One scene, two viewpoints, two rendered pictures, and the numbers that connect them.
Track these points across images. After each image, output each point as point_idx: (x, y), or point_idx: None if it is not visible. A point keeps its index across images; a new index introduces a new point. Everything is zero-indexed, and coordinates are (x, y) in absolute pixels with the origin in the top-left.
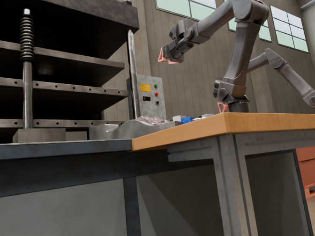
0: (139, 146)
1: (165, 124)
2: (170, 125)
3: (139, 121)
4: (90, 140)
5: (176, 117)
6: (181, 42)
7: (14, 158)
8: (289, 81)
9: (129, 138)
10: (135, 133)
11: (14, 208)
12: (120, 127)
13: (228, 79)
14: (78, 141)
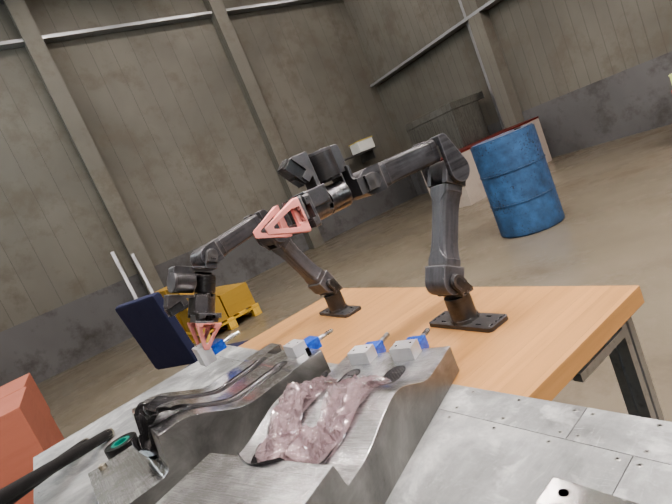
0: (551, 394)
1: (443, 360)
2: (449, 358)
3: (410, 384)
4: (625, 414)
5: (415, 344)
6: (345, 194)
7: None
8: (297, 261)
9: (532, 398)
10: (413, 418)
11: None
12: (380, 434)
13: (455, 261)
14: (657, 420)
